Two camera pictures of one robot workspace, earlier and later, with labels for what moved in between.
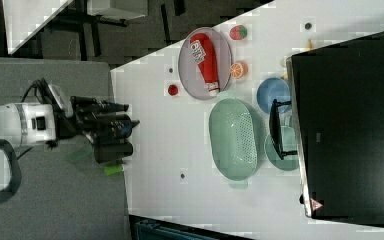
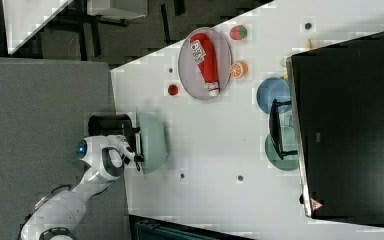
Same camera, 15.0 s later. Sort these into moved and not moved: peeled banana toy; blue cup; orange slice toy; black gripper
Moved: black gripper
Not moved: peeled banana toy; blue cup; orange slice toy
